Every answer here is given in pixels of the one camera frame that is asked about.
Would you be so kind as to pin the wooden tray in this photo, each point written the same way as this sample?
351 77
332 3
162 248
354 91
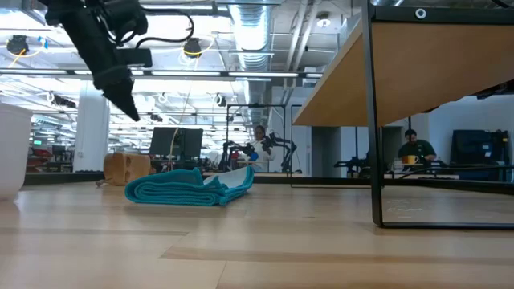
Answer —
421 60

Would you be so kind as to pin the black equipment case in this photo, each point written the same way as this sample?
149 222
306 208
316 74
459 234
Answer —
478 152

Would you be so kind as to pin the white ceramic mug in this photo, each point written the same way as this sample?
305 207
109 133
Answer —
14 152

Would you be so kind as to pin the black metal table frame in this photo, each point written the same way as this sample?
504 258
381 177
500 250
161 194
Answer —
60 177

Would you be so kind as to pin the silver ventilation duct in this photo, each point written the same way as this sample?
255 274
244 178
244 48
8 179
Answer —
251 32

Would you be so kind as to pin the black background robot arm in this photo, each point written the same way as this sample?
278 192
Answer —
225 154
353 164
287 152

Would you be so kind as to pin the white building pillar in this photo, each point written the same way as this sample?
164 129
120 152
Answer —
90 140

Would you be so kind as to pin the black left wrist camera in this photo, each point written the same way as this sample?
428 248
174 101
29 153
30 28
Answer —
138 57

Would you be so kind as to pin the person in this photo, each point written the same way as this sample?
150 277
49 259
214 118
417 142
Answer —
417 148
263 150

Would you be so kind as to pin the black background rig frame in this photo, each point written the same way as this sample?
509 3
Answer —
257 105

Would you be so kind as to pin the black computer monitor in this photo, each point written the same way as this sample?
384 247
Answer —
176 142

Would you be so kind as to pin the folded teal cloth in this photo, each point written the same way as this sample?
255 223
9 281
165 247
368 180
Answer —
172 188

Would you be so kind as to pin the yellow mug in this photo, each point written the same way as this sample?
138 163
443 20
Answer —
412 159

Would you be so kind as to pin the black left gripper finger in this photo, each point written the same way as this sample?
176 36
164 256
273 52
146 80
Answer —
118 94

